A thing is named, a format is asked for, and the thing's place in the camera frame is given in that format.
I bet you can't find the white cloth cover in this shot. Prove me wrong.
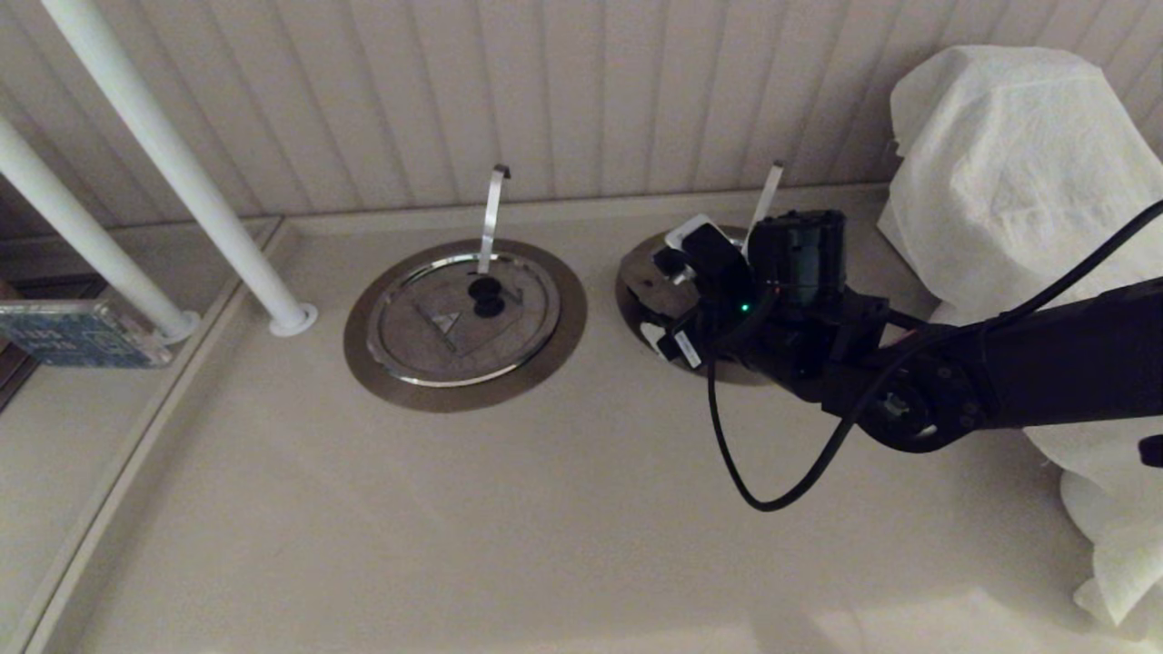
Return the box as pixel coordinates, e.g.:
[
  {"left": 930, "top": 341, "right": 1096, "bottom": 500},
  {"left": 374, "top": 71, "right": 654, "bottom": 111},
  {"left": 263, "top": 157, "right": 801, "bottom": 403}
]
[{"left": 877, "top": 45, "right": 1163, "bottom": 641}]

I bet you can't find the white support pole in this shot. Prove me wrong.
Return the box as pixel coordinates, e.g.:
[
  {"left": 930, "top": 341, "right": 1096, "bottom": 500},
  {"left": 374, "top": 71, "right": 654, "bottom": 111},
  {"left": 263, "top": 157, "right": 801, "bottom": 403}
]
[
  {"left": 41, "top": 0, "right": 319, "bottom": 338},
  {"left": 0, "top": 114, "right": 202, "bottom": 345}
]

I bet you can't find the blue patterned box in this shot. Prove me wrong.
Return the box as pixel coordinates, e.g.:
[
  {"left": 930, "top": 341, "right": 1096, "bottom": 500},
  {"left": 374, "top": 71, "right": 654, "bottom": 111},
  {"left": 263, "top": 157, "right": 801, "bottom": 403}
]
[{"left": 0, "top": 300, "right": 174, "bottom": 370}]

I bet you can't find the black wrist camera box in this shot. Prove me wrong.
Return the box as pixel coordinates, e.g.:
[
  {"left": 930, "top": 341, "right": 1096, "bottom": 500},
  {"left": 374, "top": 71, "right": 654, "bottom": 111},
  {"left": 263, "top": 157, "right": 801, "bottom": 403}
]
[{"left": 752, "top": 210, "right": 848, "bottom": 314}]

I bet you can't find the black cable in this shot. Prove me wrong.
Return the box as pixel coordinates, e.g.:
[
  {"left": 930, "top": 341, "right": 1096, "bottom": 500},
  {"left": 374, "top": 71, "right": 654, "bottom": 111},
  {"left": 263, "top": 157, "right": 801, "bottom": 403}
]
[{"left": 706, "top": 200, "right": 1163, "bottom": 512}]

